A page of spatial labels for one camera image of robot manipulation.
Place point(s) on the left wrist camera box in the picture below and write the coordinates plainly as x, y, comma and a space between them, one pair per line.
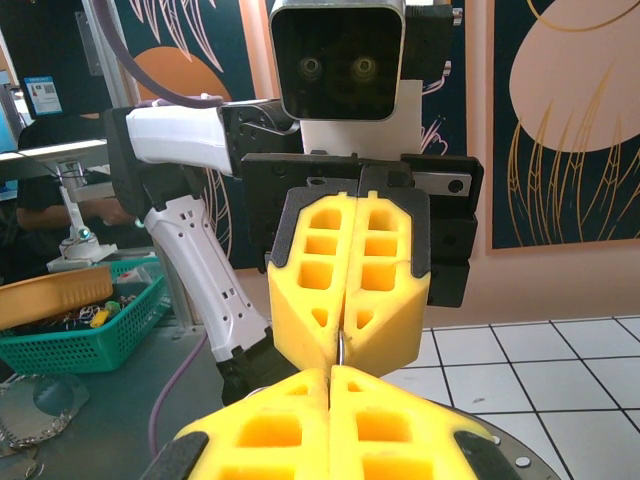
340, 65

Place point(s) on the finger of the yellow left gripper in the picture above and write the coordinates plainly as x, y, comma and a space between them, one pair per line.
395, 320
295, 320

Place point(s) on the green plastic basket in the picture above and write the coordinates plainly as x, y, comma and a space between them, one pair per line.
75, 350

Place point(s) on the white desk board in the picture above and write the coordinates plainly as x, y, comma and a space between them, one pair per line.
50, 155

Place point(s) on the person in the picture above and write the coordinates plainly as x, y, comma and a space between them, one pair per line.
40, 217

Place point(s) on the orange round tray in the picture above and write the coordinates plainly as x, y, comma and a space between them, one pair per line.
50, 295

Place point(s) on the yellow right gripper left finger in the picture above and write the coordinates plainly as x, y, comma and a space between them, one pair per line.
310, 410

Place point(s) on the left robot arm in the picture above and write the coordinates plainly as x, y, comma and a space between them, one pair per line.
175, 135

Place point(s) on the white monitor stand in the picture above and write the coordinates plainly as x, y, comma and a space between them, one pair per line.
75, 215

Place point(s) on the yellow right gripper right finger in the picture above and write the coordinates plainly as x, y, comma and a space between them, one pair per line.
345, 415

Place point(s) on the blue label sign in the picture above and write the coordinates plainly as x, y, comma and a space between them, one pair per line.
42, 97

